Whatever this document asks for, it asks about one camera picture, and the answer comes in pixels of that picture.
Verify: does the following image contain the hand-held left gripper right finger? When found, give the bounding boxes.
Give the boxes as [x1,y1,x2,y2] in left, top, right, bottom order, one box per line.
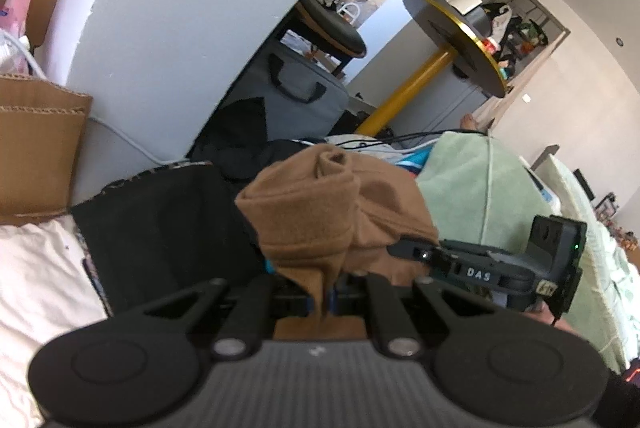
[327,272,501,357]

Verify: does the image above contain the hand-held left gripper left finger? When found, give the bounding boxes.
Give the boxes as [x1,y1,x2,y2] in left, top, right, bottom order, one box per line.
[132,277,316,357]

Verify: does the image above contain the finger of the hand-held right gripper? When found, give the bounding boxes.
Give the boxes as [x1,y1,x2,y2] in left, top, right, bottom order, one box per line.
[386,238,447,264]

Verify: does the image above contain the brown printed t-shirt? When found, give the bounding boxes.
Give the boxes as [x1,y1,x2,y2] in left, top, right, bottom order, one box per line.
[235,143,442,341]

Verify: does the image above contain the person's right hand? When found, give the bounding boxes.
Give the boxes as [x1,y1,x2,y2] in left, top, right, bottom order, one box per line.
[522,303,582,335]

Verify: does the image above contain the light green quilt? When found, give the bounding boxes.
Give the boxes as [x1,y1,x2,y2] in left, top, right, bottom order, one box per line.
[416,130,640,375]

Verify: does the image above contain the teal printed garment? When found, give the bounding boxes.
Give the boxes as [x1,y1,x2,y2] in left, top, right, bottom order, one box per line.
[394,147,437,183]

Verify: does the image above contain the folded black fleece garment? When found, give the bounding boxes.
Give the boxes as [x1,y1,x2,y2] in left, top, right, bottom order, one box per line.
[69,162,273,316]

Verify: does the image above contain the yellow metal bar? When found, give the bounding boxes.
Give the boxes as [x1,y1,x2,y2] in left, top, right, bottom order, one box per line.
[356,49,460,137]

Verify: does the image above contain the black cloth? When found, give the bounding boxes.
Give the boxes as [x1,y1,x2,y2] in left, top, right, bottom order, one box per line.
[191,97,313,181]

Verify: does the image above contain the dark cloth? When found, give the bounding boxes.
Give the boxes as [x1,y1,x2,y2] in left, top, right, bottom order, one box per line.
[594,357,640,428]

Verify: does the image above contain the round dark yellow-rimmed tabletop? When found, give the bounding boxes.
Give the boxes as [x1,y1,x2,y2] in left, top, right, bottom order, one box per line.
[400,0,509,100]

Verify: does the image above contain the cluttered shelf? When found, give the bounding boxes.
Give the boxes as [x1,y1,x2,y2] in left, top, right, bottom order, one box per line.
[479,0,552,81]

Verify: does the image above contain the black round stool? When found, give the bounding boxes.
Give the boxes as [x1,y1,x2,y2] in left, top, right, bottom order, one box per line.
[277,0,369,78]

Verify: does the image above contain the cream bear printed blanket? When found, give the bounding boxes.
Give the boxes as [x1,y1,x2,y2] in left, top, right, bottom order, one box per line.
[0,213,110,428]

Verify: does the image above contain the flattened brown cardboard box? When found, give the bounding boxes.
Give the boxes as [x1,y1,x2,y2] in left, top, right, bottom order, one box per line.
[0,73,94,221]

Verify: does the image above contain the purple white packet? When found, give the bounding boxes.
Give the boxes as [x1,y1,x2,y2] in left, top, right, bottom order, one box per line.
[0,0,35,76]

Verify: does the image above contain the grey bag black handles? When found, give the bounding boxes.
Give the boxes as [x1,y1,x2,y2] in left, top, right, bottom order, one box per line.
[219,39,352,145]

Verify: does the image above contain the white cable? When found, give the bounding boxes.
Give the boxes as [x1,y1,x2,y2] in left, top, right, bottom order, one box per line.
[0,30,193,165]

